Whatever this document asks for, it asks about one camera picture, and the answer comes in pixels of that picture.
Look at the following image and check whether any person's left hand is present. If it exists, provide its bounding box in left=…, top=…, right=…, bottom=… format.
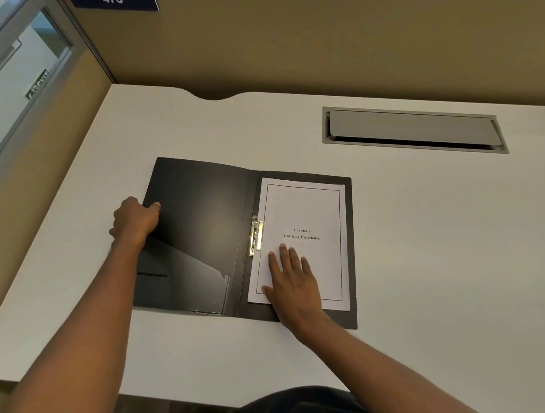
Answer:
left=108, top=195, right=162, bottom=252

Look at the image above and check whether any person's right hand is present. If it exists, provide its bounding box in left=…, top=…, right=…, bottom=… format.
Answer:
left=258, top=242, right=334, bottom=333

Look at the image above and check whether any black document folder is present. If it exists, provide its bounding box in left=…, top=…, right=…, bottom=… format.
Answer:
left=132, top=156, right=371, bottom=331

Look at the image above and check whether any white printed paper sheet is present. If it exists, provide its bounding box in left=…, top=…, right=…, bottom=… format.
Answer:
left=247, top=177, right=362, bottom=312

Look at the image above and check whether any person's right forearm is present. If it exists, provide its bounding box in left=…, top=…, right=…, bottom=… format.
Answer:
left=276, top=307, right=545, bottom=413

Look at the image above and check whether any person's left forearm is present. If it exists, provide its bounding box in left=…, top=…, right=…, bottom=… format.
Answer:
left=4, top=232, right=148, bottom=413

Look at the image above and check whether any gold metal folder clip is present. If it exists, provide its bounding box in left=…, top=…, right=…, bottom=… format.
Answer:
left=247, top=215, right=265, bottom=258

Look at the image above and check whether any green sign behind glass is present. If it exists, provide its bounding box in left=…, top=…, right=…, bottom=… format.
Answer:
left=24, top=68, right=50, bottom=101

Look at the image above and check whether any side partition with glass window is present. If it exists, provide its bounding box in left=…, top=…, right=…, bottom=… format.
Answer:
left=0, top=0, right=125, bottom=407

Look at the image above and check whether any beige desk partition panel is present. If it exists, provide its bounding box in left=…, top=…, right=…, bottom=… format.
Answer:
left=38, top=0, right=545, bottom=129

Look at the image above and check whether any grey desk cable flap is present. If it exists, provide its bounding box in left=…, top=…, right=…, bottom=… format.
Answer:
left=319, top=100, right=512, bottom=160

